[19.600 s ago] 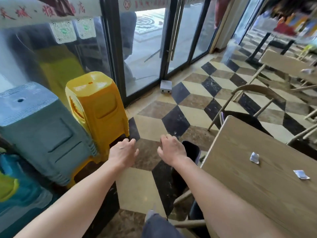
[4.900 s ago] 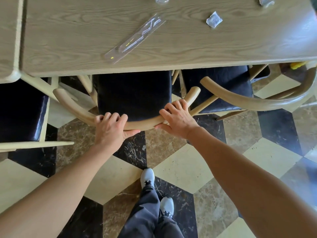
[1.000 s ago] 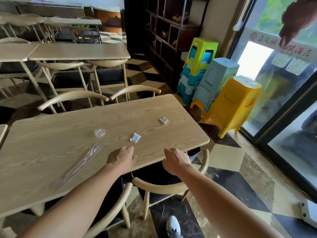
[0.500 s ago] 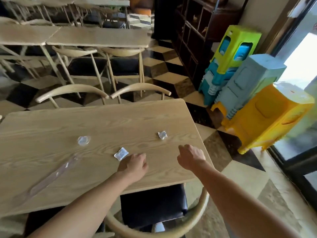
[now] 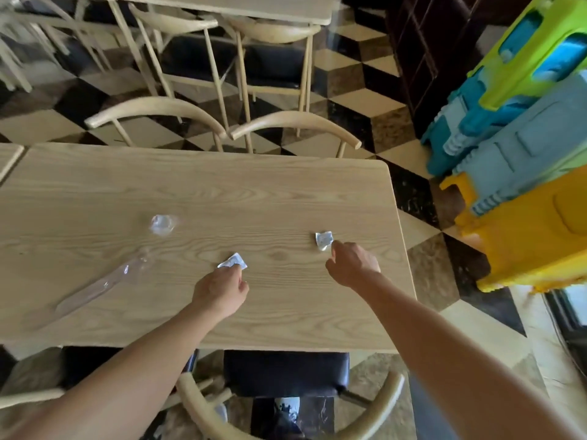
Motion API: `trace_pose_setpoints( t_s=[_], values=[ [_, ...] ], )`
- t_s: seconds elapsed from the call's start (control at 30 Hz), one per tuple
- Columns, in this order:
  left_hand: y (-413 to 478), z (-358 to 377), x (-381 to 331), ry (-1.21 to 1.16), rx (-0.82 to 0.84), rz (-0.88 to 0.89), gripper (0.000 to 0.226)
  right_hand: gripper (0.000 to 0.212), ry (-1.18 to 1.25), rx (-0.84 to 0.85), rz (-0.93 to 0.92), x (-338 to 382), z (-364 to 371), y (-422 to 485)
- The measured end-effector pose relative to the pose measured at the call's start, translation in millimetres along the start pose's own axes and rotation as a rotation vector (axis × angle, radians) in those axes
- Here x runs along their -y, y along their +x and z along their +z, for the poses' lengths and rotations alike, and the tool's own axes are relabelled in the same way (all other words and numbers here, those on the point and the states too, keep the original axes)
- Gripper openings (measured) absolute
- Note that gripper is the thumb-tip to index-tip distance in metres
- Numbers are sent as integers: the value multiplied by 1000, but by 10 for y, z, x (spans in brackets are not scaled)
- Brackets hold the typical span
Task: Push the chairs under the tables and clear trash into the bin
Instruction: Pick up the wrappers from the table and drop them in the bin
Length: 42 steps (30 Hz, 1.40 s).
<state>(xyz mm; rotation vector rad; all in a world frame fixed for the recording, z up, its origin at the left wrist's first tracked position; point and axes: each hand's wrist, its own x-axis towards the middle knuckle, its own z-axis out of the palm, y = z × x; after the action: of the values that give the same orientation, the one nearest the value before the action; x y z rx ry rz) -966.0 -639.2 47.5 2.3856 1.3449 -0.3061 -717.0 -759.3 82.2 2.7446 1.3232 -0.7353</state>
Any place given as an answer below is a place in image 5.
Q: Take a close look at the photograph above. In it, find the person's left hand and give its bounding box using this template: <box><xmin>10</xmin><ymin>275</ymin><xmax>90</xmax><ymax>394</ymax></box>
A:
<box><xmin>192</xmin><ymin>266</ymin><xmax>249</xmax><ymax>320</ymax></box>

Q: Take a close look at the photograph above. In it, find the person's right hand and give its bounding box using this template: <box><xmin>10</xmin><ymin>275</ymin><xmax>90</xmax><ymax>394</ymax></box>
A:
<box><xmin>326</xmin><ymin>241</ymin><xmax>381</xmax><ymax>289</ymax></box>

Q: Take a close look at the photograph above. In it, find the person's right forearm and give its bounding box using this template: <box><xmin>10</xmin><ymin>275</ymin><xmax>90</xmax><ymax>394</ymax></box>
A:
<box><xmin>351</xmin><ymin>270</ymin><xmax>587</xmax><ymax>440</ymax></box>

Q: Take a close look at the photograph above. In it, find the person's left forearm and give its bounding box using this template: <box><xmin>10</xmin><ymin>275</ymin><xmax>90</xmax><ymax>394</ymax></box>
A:
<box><xmin>0</xmin><ymin>293</ymin><xmax>223</xmax><ymax>440</ymax></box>

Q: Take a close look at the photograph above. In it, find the wooden chair with black seat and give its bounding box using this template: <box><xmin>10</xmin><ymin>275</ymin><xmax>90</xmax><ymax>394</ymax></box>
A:
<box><xmin>127</xmin><ymin>2</ymin><xmax>231</xmax><ymax>131</ymax></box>
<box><xmin>176</xmin><ymin>350</ymin><xmax>407</xmax><ymax>440</ymax></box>
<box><xmin>0</xmin><ymin>346</ymin><xmax>235</xmax><ymax>413</ymax></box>
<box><xmin>224</xmin><ymin>14</ymin><xmax>323</xmax><ymax>139</ymax></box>

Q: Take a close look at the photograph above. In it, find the crumpled clear plastic ball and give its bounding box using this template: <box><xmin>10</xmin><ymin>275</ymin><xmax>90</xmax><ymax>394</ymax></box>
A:
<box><xmin>149</xmin><ymin>214</ymin><xmax>179</xmax><ymax>237</ymax></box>

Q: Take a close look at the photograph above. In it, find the long clear plastic sleeve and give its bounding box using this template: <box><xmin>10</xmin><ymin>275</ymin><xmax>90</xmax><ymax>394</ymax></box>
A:
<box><xmin>28</xmin><ymin>248</ymin><xmax>155</xmax><ymax>329</ymax></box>

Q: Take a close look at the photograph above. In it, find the wooden chair with curved backrest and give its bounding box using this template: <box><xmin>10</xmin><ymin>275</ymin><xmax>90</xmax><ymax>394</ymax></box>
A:
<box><xmin>229</xmin><ymin>111</ymin><xmax>362</xmax><ymax>159</ymax></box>
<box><xmin>85</xmin><ymin>96</ymin><xmax>228</xmax><ymax>154</ymax></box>

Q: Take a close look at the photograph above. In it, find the yellow plastic stool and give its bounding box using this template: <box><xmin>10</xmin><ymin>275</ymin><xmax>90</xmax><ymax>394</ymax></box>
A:
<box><xmin>439</xmin><ymin>164</ymin><xmax>587</xmax><ymax>295</ymax></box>

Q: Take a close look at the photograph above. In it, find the grey-blue plastic stool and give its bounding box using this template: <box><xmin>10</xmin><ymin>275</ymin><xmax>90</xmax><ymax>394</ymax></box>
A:
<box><xmin>451</xmin><ymin>71</ymin><xmax>587</xmax><ymax>217</ymax></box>

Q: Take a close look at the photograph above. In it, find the dark wooden cabinet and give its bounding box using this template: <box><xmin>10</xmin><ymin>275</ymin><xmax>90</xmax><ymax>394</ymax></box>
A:
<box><xmin>384</xmin><ymin>0</ymin><xmax>536</xmax><ymax>139</ymax></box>

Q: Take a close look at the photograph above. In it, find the green plastic stool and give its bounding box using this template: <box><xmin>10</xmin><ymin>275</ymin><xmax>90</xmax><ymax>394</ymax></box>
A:
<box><xmin>467</xmin><ymin>0</ymin><xmax>587</xmax><ymax>111</ymax></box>

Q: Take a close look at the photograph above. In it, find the light wooden table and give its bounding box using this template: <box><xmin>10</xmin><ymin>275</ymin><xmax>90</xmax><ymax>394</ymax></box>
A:
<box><xmin>0</xmin><ymin>144</ymin><xmax>25</xmax><ymax>184</ymax></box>
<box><xmin>118</xmin><ymin>0</ymin><xmax>335</xmax><ymax>26</ymax></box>

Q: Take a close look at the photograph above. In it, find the group of light wooden chairs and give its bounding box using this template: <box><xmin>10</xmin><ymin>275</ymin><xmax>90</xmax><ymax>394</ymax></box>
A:
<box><xmin>0</xmin><ymin>0</ymin><xmax>121</xmax><ymax>93</ymax></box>

